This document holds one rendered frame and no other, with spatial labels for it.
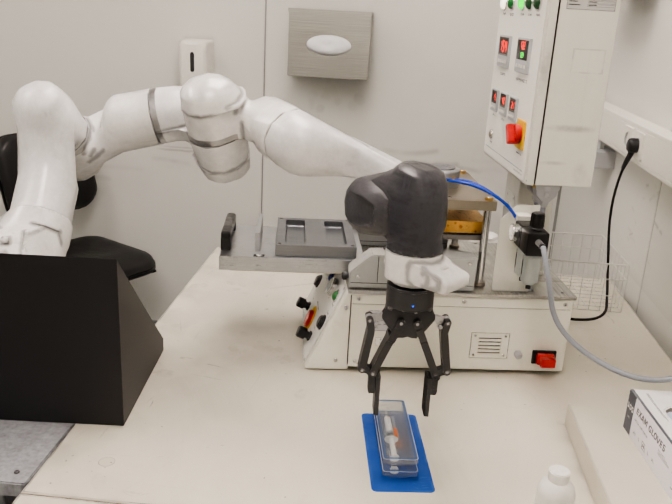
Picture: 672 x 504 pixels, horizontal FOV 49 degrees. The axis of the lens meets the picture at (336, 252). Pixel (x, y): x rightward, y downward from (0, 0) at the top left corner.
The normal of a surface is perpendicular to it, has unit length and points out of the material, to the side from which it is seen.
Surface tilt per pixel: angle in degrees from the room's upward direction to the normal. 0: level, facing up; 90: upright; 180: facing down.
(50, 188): 56
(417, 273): 91
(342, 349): 90
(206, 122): 111
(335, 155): 101
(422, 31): 90
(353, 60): 90
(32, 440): 0
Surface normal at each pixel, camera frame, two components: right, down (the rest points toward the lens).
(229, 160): 0.36, 0.68
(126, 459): 0.05, -0.95
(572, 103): 0.05, 0.32
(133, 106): -0.04, -0.38
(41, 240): 0.80, -0.33
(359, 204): -0.78, 0.15
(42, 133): 0.30, 0.29
